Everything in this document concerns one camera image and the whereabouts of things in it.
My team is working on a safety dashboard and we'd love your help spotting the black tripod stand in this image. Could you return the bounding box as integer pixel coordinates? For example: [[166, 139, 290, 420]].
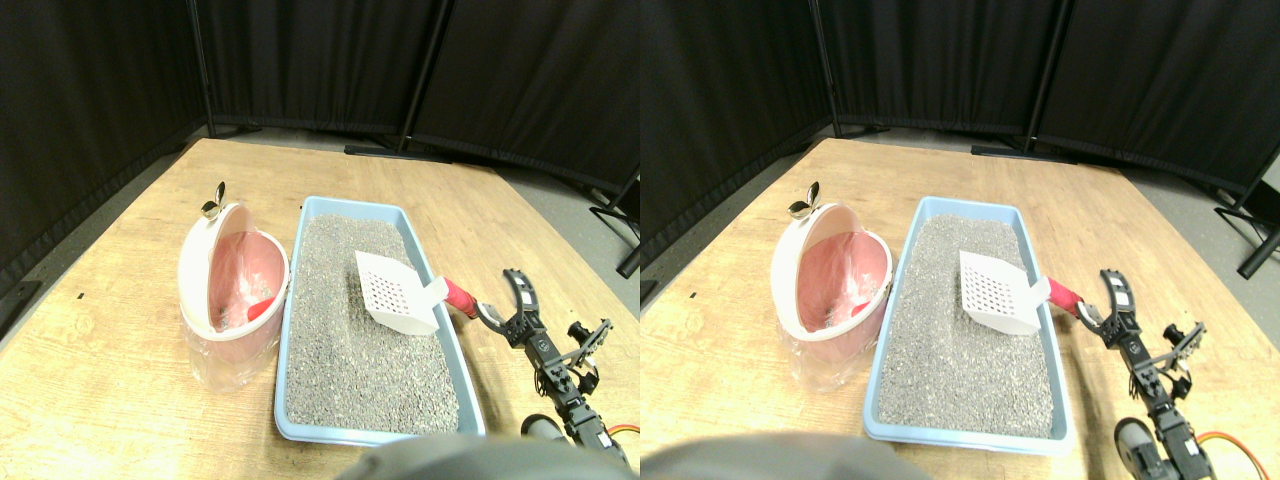
[[1215, 145, 1280, 280], [588, 165, 640, 280]]

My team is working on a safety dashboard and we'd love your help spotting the white scoop with red handle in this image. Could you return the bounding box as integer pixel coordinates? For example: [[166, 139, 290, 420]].
[[355, 250, 480, 337], [958, 250, 1085, 337]]

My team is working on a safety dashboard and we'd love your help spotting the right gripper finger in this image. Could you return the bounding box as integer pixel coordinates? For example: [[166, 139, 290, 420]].
[[1099, 268, 1138, 332], [1074, 300, 1115, 338], [502, 268, 542, 331], [474, 300, 519, 337]]

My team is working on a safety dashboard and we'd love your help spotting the blue litter tray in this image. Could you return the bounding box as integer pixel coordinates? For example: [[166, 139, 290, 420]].
[[273, 195, 488, 447], [862, 195, 1078, 458]]

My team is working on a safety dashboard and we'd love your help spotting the white bin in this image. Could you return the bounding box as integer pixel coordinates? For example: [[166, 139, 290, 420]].
[[770, 182, 894, 394], [178, 182, 291, 394]]

